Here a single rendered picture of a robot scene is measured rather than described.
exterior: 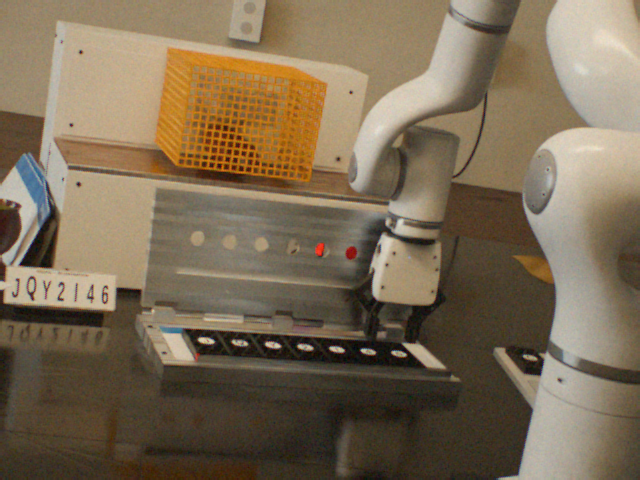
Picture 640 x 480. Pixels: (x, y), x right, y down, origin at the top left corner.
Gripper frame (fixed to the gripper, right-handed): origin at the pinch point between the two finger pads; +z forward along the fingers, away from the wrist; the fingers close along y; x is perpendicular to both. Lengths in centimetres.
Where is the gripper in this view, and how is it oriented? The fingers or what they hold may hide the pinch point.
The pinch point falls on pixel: (391, 331)
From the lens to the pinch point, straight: 184.6
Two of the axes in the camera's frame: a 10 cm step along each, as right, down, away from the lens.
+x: -3.1, -2.8, 9.1
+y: 9.3, 0.9, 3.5
